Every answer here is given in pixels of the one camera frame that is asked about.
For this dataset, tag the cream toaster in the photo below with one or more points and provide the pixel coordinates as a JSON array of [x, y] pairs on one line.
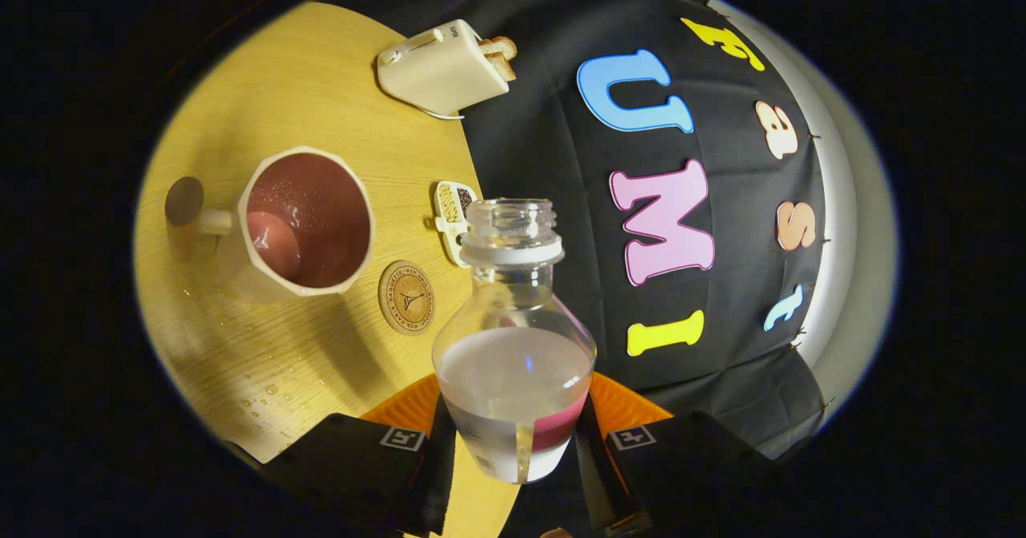
[[437, 69]]

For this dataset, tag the white divided seasoning tray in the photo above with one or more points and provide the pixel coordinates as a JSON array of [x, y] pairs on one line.
[[449, 205]]

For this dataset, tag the round cork coaster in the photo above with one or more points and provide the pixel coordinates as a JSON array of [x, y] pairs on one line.
[[406, 297]]

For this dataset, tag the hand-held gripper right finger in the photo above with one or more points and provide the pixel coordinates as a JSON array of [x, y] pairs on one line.
[[689, 462]]

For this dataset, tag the toast slice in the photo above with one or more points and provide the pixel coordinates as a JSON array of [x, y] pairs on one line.
[[503, 66], [498, 45]]

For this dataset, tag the wooden table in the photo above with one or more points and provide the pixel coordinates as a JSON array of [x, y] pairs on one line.
[[321, 105]]

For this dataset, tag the cream faceted cup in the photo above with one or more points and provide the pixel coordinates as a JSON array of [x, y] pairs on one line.
[[321, 217]]

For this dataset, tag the clear juice bottle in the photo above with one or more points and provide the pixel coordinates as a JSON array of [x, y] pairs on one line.
[[513, 378]]

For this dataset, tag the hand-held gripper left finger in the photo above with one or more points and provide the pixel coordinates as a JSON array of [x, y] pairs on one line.
[[361, 466]]

